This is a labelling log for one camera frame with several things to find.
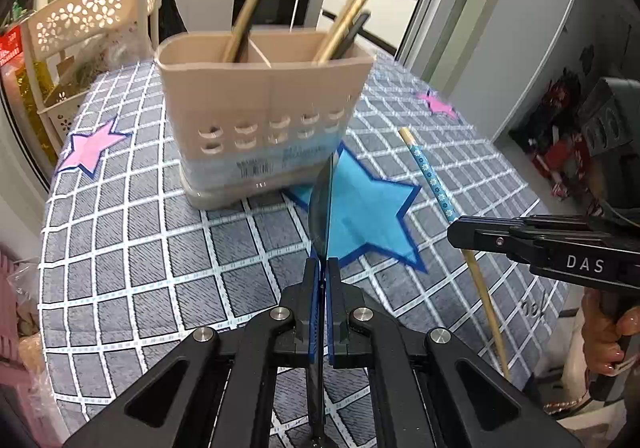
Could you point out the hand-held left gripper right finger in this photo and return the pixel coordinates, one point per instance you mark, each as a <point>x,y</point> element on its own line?
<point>336,318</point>

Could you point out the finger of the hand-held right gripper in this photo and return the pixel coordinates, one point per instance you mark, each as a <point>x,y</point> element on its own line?
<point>485,235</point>

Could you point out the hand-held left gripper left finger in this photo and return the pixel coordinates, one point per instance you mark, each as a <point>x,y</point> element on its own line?
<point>305,318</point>

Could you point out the blue patterned wooden chopstick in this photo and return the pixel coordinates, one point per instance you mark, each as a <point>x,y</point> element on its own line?
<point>430,173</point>

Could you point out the beige plastic utensil holder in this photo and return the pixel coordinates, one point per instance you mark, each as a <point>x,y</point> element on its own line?
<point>225,93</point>

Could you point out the person's right hand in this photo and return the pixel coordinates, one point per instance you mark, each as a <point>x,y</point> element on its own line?
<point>605,343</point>

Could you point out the red and black floor clutter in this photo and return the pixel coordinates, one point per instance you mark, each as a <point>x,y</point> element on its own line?
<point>560,138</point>

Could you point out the checked tablecloth with stars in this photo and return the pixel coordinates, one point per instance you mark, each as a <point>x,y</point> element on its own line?
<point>150,253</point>

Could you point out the clear bag of peanuts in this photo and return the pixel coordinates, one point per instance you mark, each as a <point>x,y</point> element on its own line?
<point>30,338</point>

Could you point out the stack of pink plastic stools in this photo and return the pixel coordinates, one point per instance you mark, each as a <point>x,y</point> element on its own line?
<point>10,308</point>

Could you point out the black hanging apron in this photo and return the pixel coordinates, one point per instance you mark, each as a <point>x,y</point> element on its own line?
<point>172,8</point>

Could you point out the yellow cooking oil bottle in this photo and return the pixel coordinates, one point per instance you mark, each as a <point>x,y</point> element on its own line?
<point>30,98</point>

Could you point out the beige flower-cutout plastic rack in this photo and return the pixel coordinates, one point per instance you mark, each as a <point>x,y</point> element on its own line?
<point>85,18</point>

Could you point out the red plastic basket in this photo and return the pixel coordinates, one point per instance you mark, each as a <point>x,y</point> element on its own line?
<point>11,46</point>

